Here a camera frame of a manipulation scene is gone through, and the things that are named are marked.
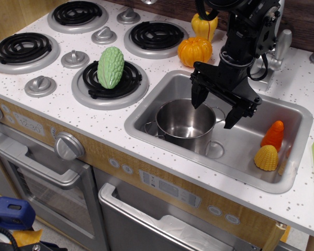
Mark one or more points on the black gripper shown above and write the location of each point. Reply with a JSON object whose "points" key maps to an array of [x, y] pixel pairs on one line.
{"points": [[229, 82]]}

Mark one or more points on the stainless steel pot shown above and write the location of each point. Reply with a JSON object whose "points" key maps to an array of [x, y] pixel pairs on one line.
{"points": [[179, 123]]}

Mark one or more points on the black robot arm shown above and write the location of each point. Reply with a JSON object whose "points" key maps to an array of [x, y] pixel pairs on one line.
{"points": [[250, 35]]}

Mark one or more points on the stainless steel sink basin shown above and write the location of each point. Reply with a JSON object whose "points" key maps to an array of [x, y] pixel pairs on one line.
{"points": [[231, 151]]}

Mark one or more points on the orange pumpkin toy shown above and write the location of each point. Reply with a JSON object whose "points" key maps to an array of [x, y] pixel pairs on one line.
{"points": [[194, 49]]}

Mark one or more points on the orange carrot toy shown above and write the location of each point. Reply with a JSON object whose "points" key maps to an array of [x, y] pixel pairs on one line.
{"points": [[274, 135]]}

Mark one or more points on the silver toy faucet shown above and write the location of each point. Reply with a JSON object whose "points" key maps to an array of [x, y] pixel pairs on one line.
{"points": [[275, 59]]}

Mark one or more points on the yellow corn toy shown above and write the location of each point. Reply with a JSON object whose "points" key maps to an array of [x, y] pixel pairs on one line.
{"points": [[266, 158]]}

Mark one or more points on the yellow bell pepper toy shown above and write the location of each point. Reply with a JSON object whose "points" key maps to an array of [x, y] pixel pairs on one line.
{"points": [[203, 28]]}

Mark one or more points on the back right stove burner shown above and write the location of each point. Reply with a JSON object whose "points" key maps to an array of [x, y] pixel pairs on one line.
{"points": [[154, 39]]}

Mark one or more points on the stove burner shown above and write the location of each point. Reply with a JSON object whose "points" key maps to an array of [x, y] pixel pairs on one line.
{"points": [[154, 39], [77, 17], [87, 90], [27, 52]]}

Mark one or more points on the dishwasher control panel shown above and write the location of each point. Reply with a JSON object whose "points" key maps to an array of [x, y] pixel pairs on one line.
{"points": [[170, 189]]}

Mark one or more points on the green bitter melon toy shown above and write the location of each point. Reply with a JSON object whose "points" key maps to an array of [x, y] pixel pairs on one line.
{"points": [[110, 67]]}

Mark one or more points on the silver knob top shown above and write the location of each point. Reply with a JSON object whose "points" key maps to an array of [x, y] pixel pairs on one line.
{"points": [[128, 17]]}

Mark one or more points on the silver knob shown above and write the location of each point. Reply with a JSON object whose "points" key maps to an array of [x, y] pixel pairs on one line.
{"points": [[40, 86], [104, 36], [128, 17], [75, 59]]}

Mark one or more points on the front right stove burner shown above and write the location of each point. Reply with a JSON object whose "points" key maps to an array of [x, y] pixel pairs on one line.
{"points": [[87, 90]]}

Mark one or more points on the silver knob upper middle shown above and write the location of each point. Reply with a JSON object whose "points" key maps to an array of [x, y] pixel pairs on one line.
{"points": [[104, 36]]}

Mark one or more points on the toy dishwasher door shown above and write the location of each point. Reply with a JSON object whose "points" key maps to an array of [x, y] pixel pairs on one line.
{"points": [[137, 220]]}

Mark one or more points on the silver knob lower middle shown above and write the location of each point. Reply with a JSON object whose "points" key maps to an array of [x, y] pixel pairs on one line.
{"points": [[75, 59]]}

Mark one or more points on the silver oven dial large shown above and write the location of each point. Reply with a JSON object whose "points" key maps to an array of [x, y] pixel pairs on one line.
{"points": [[67, 147]]}

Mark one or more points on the back left stove burner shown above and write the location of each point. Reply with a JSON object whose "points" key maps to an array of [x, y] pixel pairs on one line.
{"points": [[77, 17]]}

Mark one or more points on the silver knob front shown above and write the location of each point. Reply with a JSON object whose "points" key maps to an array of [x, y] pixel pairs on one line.
{"points": [[40, 86]]}

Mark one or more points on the toy oven door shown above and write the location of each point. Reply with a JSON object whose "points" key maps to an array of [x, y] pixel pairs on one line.
{"points": [[62, 193]]}

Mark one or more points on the oven clock display panel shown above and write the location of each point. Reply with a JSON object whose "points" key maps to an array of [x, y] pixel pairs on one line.
{"points": [[29, 124]]}

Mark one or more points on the far left stove burner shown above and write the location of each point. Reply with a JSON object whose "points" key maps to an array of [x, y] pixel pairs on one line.
{"points": [[27, 52]]}

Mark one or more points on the blue clamp tool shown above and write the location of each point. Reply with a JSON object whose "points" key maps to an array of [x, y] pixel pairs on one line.
{"points": [[16, 214]]}

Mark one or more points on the yellow cloth on floor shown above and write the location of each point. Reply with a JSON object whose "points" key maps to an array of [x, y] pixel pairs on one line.
{"points": [[27, 237]]}

